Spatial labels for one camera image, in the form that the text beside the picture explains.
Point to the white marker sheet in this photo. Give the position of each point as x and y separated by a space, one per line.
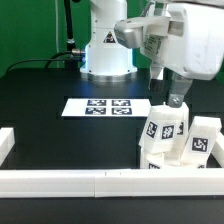
83 107

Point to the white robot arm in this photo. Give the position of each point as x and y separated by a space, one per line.
108 55

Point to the white U-shaped fence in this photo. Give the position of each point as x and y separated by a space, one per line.
104 183

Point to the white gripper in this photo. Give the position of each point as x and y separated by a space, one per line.
193 47

